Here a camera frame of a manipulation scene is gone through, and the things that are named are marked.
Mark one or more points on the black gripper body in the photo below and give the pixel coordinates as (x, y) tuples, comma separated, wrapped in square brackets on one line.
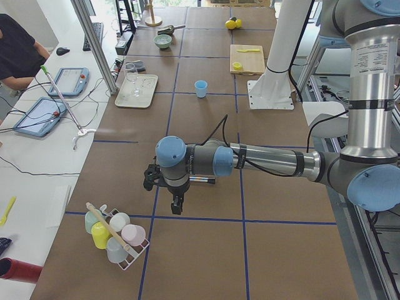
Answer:
[(177, 191)]

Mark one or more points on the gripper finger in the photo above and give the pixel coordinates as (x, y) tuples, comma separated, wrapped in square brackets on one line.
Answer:
[(177, 205)]

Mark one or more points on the lemon slice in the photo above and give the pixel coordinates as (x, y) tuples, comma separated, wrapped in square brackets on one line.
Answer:
[(237, 66)]

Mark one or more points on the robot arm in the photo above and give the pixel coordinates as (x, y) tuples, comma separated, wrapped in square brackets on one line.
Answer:
[(365, 171)]

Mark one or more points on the pink cup in rack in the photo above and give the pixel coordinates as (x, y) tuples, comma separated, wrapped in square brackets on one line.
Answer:
[(133, 234)]

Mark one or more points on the white cup in rack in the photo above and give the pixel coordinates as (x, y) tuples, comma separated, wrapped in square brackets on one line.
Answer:
[(118, 221)]

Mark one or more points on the grey cup in rack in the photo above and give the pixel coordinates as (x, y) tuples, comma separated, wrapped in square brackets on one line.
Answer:
[(115, 252)]

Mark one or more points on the yellow cup in rack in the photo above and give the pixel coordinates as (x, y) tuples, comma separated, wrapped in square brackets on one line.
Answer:
[(100, 235)]

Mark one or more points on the green cup in rack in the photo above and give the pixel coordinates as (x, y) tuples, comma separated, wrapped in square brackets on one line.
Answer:
[(89, 221)]

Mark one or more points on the light blue plastic cup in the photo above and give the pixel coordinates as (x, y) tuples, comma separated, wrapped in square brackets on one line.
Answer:
[(201, 88)]

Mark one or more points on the whole yellow lemon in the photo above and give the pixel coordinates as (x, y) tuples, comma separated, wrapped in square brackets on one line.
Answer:
[(233, 23)]

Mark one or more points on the steel muddler black tip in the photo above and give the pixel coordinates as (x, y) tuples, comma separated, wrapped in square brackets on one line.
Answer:
[(207, 180)]

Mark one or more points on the cream bear tray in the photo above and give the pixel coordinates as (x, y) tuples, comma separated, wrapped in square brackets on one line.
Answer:
[(146, 84)]

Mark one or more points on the reacher grabber stick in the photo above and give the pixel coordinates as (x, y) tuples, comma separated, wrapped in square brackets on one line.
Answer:
[(81, 131)]

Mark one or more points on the clear wine glass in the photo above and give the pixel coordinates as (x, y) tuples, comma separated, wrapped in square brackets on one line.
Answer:
[(131, 75)]

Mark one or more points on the grey folded cloth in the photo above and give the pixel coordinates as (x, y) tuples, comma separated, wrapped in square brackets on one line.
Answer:
[(138, 65)]

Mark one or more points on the wooden cutting board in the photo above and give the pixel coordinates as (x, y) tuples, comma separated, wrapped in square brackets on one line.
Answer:
[(252, 62)]

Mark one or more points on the green bowl of ice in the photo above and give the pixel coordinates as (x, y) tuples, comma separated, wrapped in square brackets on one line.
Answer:
[(163, 41)]

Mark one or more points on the near blue teach pendant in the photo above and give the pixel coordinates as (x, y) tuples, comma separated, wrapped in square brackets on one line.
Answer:
[(41, 118)]

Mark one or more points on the blue teach pendant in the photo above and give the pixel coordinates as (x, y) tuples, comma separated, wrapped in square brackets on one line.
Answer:
[(41, 118), (72, 81)]

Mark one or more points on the far blue teach pendant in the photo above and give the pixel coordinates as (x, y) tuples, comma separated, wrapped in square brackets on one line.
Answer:
[(72, 81)]

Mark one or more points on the yellow plastic knife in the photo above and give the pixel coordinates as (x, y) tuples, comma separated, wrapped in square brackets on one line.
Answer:
[(255, 50)]

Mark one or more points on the steel ice scoop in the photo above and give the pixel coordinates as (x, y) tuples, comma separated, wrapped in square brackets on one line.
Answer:
[(170, 29)]

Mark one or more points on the wooden paper towel stand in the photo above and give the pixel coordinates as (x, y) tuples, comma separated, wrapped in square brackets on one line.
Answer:
[(152, 20)]

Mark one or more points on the red cylinder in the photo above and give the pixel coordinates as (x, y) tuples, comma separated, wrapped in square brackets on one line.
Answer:
[(21, 271)]

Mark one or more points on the yellow plastic spatula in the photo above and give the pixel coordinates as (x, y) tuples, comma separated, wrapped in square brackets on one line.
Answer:
[(7, 210)]

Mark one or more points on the black computer mouse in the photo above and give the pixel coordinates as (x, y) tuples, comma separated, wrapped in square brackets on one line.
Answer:
[(60, 51)]

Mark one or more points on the person in black shirt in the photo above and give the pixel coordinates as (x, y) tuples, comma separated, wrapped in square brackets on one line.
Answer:
[(21, 55)]

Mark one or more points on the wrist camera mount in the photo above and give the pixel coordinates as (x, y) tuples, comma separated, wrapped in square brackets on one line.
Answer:
[(153, 176)]

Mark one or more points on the white wire cup rack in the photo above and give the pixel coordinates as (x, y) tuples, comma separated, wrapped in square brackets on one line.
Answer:
[(134, 251)]

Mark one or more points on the wooden rack handle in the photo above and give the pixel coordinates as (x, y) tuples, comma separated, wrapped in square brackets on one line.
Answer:
[(118, 238)]

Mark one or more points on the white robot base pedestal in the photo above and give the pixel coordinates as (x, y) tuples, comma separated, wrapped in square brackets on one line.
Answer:
[(272, 90)]

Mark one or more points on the aluminium frame post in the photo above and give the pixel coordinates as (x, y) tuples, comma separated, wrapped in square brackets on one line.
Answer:
[(83, 16)]

